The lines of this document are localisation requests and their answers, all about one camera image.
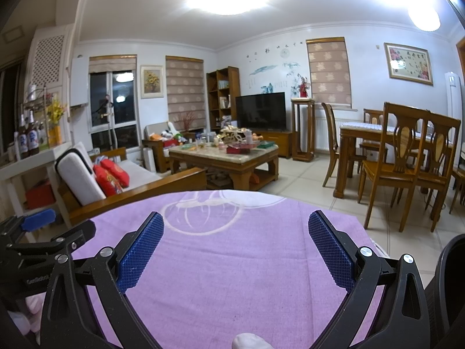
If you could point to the white lattice cabinet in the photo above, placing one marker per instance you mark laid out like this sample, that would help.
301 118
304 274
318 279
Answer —
47 60

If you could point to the wooden dining chair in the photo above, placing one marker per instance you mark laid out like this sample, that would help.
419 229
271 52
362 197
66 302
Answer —
457 185
441 152
330 134
392 160
372 116

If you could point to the wooden dining table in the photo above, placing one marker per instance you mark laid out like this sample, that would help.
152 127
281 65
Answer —
345 152

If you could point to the framed sunflower painting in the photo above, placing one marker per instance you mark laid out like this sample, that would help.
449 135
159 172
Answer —
152 81

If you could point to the person's pink clothing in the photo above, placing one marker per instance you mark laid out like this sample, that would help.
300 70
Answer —
31 309

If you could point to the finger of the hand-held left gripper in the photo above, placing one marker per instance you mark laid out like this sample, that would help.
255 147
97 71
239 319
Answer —
72 238
36 220

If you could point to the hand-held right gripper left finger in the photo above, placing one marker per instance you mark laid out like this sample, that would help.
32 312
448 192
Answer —
140 252

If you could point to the white radiator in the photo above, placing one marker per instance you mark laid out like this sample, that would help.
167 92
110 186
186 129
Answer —
327 134

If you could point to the white quilted pad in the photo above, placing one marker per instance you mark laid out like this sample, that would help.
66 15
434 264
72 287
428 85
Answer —
377 247

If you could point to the red vase with flowers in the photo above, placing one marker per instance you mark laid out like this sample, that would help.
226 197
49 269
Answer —
303 89

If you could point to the red patterned pillow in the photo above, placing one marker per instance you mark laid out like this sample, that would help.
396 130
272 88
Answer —
118 171
109 183

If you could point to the red box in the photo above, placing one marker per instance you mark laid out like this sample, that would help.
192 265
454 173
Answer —
40 198

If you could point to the black trash bin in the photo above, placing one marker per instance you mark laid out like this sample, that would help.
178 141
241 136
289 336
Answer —
450 280

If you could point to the purple tablecloth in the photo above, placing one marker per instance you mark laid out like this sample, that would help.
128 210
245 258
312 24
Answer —
236 261

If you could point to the long patterned roman blind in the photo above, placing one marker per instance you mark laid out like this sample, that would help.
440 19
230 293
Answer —
185 91
328 71

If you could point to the wooden model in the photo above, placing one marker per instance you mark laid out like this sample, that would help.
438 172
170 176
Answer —
234 132

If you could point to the black television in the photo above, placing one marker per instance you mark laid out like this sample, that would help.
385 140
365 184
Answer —
261 111

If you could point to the short raised roman blind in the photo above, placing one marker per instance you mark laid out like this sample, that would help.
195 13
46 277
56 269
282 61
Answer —
112 65

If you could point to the yellow flowers in vase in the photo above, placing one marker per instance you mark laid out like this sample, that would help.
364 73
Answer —
55 116

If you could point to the framed floral picture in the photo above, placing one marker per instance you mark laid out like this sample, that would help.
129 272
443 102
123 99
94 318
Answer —
408 63

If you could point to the wooden coffee table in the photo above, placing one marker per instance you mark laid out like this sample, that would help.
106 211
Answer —
232 160

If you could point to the white shelf unit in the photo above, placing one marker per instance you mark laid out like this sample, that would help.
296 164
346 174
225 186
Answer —
29 167

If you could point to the wooden sofa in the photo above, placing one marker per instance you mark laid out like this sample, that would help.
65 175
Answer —
174 180

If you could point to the tall wooden plant stand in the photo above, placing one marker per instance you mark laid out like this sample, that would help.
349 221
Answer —
303 131

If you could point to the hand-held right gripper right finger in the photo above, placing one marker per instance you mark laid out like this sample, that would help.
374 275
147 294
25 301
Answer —
332 252

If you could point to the wooden television stand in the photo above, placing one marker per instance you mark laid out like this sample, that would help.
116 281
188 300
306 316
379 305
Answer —
279 138

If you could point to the wall decal mural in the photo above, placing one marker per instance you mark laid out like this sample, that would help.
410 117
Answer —
272 69

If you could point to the dark window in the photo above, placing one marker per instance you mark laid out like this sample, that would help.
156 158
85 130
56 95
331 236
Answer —
125 109

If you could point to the white cushion black trim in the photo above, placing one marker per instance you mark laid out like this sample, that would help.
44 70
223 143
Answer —
78 174

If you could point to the white standing air conditioner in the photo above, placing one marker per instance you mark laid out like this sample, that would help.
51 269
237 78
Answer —
454 98

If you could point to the small round ceiling lamp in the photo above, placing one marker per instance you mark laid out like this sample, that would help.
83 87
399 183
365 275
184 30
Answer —
423 16

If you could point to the dark beer bottle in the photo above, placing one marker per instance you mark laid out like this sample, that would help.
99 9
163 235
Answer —
33 138
23 141

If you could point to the wooden bookshelf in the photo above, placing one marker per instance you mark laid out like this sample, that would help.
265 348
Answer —
212 98

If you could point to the pole stand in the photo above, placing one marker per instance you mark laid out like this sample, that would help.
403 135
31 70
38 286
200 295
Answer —
107 116

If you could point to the wooden armchair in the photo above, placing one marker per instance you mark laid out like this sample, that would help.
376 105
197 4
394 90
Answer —
158 138

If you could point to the red tray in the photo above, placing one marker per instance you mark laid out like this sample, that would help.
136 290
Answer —
239 148

